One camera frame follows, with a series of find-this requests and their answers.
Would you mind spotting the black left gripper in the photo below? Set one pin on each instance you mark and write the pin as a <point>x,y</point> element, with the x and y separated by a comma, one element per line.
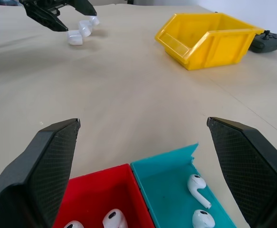
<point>45,3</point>

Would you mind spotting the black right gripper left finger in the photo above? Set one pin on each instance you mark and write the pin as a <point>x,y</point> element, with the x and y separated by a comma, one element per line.
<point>21,190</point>

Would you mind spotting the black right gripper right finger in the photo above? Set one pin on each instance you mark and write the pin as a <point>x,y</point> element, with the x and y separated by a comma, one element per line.
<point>254,175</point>

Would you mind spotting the white earbud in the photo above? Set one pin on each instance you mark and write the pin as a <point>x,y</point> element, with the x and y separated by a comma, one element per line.
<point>195,184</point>
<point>73,225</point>
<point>113,218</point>
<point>203,219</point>

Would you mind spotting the yellow plastic bin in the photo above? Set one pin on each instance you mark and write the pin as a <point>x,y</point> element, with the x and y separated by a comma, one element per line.
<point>223,47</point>

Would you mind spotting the red plastic tray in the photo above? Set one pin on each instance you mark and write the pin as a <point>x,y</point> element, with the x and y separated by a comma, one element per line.
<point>100,187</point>

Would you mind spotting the teal plastic tray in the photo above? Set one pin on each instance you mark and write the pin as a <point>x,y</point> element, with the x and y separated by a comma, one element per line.
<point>166,190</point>

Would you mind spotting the black handheld controller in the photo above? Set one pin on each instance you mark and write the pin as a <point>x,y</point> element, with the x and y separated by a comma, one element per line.
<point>269,44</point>

